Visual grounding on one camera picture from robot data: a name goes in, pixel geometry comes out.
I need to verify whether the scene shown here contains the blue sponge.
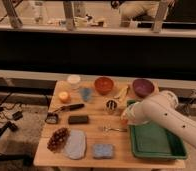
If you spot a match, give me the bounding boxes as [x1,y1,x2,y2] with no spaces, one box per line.
[92,144,114,159]

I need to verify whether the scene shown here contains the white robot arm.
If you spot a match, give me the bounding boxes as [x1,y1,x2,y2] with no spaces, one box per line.
[121,90,196,148]

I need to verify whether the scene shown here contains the black rectangular block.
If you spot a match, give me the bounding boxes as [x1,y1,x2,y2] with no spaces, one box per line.
[68,115,89,124]

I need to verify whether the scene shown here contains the wooden table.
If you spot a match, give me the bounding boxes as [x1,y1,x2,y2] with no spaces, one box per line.
[34,81,185,169]

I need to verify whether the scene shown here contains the black cables on floor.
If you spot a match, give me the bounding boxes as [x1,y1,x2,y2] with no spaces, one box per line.
[0,93,25,148]

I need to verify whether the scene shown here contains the orange fruit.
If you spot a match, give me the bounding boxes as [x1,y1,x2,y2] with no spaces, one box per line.
[58,91,70,103]

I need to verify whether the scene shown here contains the purple bowl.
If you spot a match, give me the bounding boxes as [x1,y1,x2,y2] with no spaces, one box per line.
[132,79,154,98]

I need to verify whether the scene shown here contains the orange bowl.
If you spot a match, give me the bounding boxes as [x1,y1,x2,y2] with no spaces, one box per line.
[94,77,114,95]

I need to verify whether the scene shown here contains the white plastic cup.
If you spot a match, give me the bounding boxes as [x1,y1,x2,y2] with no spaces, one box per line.
[67,74,81,90]

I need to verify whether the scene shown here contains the green plastic tray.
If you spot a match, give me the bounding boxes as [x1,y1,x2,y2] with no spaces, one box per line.
[126,100,188,160]

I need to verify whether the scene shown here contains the black handled brush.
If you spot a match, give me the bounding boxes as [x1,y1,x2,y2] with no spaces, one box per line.
[45,103,84,124]

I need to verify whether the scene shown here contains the metal fork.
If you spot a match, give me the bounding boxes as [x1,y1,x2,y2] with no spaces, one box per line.
[101,126,127,132]

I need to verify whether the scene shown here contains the banana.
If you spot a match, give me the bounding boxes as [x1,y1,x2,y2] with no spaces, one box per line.
[114,85,129,102]

